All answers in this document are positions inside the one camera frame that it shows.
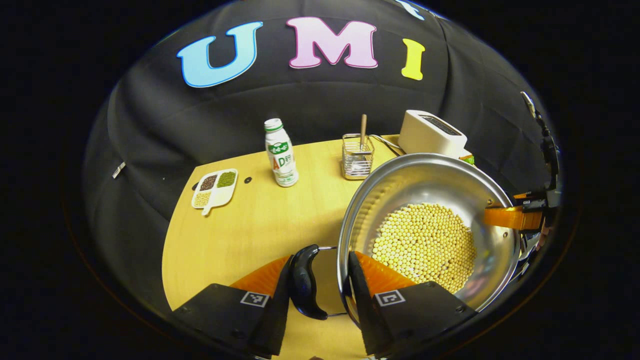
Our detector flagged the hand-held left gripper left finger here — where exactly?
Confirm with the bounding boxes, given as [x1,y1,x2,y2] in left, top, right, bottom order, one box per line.
[172,254,296,358]

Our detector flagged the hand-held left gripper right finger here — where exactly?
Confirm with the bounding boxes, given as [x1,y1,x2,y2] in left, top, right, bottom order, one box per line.
[347,251,478,358]

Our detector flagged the steel pot with black handle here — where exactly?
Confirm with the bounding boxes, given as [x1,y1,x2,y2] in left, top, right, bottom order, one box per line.
[289,152,523,321]

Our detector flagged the heap of yellow soybeans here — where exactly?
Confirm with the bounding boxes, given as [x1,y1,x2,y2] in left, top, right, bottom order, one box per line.
[371,202,477,294]

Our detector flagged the white toaster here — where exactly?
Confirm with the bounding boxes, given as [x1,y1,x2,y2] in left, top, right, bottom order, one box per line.
[398,109,468,160]

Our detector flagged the divided dish of beans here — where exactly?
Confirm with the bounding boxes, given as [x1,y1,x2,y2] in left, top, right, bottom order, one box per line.
[191,168,239,217]

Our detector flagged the white drink bottle green label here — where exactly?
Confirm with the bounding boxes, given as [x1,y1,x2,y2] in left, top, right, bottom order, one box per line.
[264,118,300,188]

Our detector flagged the black backdrop cloth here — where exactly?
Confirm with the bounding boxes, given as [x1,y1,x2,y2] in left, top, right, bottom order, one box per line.
[82,0,561,311]

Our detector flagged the wire mesh basket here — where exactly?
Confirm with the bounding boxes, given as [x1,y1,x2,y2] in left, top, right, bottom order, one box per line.
[341,133,376,181]

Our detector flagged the white toaster cable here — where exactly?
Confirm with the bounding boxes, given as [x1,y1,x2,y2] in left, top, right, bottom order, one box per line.
[370,134,403,151]

